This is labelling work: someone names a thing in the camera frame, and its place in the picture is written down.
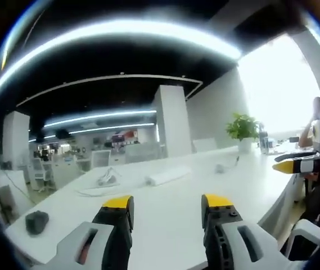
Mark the white armrest chair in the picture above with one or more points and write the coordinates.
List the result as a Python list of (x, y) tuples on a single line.
[(308, 233)]

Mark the white office chair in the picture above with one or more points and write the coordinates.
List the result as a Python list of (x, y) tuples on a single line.
[(101, 159), (42, 171)]

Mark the green potted plant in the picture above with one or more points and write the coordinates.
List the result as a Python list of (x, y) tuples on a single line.
[(242, 129)]

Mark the small grey object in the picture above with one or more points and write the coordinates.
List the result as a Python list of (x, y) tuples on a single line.
[(221, 168)]

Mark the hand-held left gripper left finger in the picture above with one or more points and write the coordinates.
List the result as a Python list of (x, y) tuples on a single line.
[(72, 247)]

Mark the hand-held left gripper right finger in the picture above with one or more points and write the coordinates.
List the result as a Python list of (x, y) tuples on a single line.
[(258, 247)]

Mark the white desk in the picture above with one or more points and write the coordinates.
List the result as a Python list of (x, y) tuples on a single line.
[(171, 213)]

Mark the long ceiling light strip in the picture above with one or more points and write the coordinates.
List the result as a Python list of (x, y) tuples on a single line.
[(114, 33)]

